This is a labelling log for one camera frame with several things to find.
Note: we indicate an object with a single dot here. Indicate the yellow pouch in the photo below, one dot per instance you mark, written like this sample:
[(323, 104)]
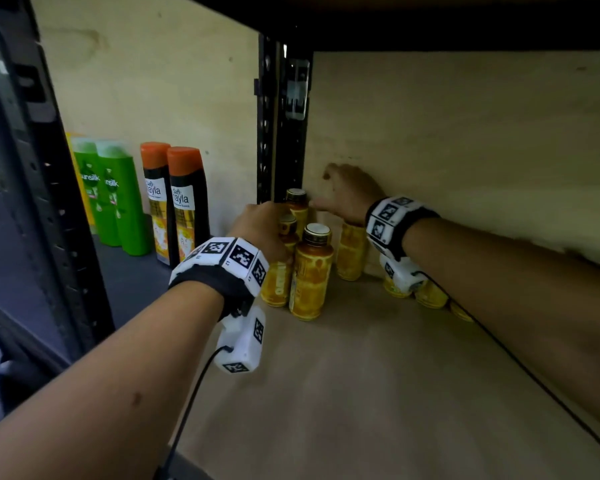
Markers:
[(77, 189)]

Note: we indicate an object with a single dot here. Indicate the wooden shelf with black frame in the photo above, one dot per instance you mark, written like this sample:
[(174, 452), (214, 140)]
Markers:
[(380, 394)]

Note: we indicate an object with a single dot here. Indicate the black marker wrist band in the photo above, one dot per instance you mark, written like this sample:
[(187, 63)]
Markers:
[(220, 274), (395, 222)]

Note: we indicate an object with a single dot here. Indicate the green pouch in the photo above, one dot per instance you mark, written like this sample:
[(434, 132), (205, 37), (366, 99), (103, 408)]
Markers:
[(87, 194)]

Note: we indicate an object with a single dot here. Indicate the person's right hand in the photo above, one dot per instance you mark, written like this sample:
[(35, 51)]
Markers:
[(352, 194)]

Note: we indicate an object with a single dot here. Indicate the person's left hand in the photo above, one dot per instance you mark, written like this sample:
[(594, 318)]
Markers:
[(260, 227)]

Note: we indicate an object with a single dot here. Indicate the person's right forearm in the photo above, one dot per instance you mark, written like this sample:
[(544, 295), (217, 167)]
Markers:
[(530, 304)]

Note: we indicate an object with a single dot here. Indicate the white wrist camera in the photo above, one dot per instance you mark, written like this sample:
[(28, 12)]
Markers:
[(240, 344), (402, 277)]

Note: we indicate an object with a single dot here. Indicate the green shampoo bottles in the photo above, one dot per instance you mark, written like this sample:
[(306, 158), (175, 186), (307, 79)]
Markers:
[(125, 204)]

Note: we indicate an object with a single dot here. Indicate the group of rearranged yellow jars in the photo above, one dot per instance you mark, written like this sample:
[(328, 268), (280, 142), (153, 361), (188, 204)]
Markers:
[(310, 274)]

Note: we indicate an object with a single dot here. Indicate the person's left forearm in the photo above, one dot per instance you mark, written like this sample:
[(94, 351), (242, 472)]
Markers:
[(105, 394)]

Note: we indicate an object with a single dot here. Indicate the yellow jar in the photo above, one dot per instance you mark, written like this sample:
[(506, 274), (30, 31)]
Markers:
[(351, 254), (277, 287)]

